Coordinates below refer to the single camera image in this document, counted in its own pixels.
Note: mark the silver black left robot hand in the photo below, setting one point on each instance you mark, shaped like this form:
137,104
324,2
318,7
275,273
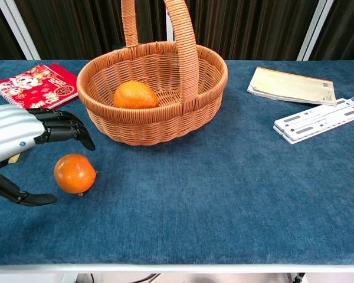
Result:
11,129

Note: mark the large orange fruit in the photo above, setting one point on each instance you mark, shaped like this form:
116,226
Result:
75,173

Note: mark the red spiral calendar notebook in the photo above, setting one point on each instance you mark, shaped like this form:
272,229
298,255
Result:
32,85

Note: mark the small orange fruit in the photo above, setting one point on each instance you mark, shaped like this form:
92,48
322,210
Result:
135,95

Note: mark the blue velvet tablecloth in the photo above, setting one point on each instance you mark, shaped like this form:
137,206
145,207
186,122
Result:
194,191

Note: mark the beige paperback book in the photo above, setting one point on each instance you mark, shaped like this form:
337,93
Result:
292,85

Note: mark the white folding laptop stand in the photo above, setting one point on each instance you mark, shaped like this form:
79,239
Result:
318,121

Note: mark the white frame post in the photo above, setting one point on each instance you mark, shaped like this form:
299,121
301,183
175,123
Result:
315,29
169,23
22,29

